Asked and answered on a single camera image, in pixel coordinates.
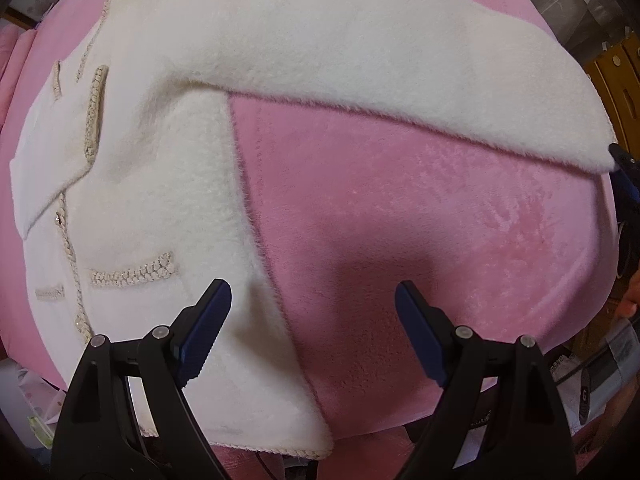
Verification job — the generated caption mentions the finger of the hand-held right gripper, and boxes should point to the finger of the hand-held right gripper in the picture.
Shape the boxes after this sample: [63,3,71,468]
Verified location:
[607,142,640,211]

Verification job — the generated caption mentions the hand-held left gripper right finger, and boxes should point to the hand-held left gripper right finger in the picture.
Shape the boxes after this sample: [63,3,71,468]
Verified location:
[394,280,579,480]

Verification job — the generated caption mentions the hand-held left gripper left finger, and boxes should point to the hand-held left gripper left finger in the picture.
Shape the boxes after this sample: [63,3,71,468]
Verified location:
[50,279,233,480]

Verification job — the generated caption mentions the white fuzzy coat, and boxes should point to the white fuzzy coat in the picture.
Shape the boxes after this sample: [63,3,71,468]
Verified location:
[9,0,618,461]

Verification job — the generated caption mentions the person's right hand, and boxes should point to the person's right hand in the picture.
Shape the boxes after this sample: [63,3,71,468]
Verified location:
[615,269,640,319]

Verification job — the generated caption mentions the yellow wooden cabinet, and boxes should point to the yellow wooden cabinet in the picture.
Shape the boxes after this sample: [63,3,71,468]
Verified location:
[582,30,640,147]

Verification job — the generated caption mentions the pink bed blanket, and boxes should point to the pink bed blanket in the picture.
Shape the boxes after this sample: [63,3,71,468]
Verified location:
[0,0,621,480]

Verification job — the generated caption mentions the grey mesh curtain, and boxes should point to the grey mesh curtain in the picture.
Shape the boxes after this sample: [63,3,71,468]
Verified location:
[520,0,640,66]

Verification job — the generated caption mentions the folded pink duvet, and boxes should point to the folded pink duvet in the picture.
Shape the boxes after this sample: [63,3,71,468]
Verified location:
[0,25,41,126]

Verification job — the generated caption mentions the floral wardrobe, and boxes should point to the floral wardrobe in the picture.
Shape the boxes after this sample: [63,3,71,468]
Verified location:
[6,0,86,28]

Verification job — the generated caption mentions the dark device with cable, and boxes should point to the dark device with cable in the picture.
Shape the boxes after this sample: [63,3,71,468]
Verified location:
[550,317,640,436]

